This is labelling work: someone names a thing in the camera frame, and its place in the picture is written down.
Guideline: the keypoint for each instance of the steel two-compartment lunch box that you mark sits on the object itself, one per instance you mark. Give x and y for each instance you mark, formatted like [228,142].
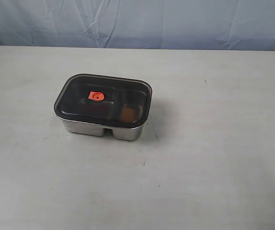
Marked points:
[121,133]

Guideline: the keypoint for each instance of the lunch box lid orange seal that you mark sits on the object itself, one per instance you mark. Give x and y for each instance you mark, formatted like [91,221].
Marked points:
[99,99]

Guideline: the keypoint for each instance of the white backdrop cloth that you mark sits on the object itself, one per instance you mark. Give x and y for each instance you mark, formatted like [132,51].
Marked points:
[144,24]

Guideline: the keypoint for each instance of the yellow toy cheese wedge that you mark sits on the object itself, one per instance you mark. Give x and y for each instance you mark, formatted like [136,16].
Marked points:
[129,114]

